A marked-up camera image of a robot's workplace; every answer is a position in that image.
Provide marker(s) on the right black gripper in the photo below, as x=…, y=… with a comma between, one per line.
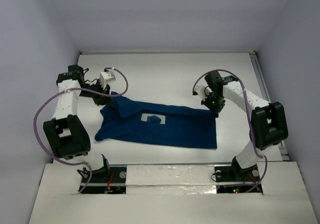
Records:
x=215, y=110

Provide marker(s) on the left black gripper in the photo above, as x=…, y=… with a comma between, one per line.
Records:
x=100, y=99

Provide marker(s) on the blue mickey mouse t-shirt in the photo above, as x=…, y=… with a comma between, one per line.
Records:
x=157, y=124

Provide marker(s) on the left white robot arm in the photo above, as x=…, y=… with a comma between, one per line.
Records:
x=65, y=133

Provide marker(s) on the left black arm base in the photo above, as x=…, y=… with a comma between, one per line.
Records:
x=110, y=182

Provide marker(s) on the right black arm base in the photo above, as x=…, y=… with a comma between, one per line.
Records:
x=228, y=181

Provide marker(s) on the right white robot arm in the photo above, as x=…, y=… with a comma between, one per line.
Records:
x=236, y=92

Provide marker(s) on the silver foil tape strip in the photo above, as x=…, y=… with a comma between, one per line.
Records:
x=173, y=179

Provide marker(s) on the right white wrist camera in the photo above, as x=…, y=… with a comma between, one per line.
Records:
x=200, y=91

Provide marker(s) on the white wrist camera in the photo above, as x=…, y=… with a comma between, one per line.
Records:
x=105, y=78
x=200, y=91

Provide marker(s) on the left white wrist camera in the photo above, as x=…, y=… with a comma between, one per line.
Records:
x=105, y=78

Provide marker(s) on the aluminium rail at table edge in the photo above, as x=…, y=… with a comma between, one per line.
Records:
x=267, y=121

